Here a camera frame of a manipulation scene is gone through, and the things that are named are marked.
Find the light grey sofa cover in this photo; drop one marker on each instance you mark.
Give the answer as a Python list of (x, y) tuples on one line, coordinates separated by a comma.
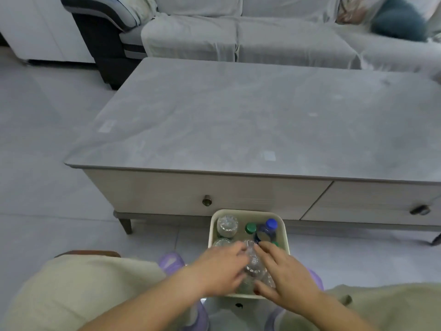
[(275, 37)]

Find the blue cap bottle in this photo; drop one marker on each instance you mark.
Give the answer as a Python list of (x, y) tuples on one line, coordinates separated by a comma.
[(269, 228)]

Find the green cap bottle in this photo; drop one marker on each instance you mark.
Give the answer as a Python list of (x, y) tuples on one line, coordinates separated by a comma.
[(250, 228)]

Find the round brass drawer knob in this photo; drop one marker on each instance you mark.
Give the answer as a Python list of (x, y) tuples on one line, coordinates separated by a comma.
[(420, 210), (207, 200)]

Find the grey top coffee table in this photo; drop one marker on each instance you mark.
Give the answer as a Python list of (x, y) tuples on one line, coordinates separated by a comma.
[(241, 127)]

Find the floral pillow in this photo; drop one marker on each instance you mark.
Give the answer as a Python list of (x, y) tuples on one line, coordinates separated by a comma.
[(353, 10)]

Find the person's left fingers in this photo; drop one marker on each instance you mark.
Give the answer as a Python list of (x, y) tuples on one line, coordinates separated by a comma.
[(241, 260)]

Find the teal cushion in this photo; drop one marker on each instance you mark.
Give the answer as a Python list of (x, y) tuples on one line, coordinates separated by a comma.
[(399, 18)]

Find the person's left hand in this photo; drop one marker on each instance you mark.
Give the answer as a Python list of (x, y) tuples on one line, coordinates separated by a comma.
[(217, 272)]

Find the person's right leg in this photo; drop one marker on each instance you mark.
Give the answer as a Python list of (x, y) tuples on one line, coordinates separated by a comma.
[(396, 306)]

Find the white cabinet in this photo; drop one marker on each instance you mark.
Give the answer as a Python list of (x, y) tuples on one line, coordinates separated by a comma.
[(41, 27)]

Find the person's right hand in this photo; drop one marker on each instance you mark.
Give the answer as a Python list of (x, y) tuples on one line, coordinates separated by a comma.
[(293, 282)]

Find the person's left forearm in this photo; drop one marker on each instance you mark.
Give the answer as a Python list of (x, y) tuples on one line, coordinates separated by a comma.
[(144, 303)]

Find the grey sofa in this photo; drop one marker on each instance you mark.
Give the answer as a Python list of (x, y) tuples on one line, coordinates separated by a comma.
[(103, 37)]

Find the person's leg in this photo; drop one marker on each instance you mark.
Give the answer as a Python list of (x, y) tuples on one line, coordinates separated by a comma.
[(396, 306), (75, 293)]

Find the clear plastic bottle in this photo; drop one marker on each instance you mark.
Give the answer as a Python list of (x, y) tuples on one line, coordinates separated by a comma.
[(255, 268), (222, 242), (227, 225)]

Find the person's left leg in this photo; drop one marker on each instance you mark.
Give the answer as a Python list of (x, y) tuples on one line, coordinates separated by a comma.
[(75, 293)]

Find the pale patterned pillow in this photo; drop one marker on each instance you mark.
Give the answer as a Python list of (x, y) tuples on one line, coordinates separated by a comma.
[(141, 8)]

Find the purple left slipper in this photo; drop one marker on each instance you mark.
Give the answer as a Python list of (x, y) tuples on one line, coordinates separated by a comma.
[(171, 261)]

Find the person's right thumb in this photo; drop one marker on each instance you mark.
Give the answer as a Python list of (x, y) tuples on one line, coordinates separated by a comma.
[(264, 288)]

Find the cream plastic bin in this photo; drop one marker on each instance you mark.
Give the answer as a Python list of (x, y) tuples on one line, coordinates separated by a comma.
[(215, 234)]

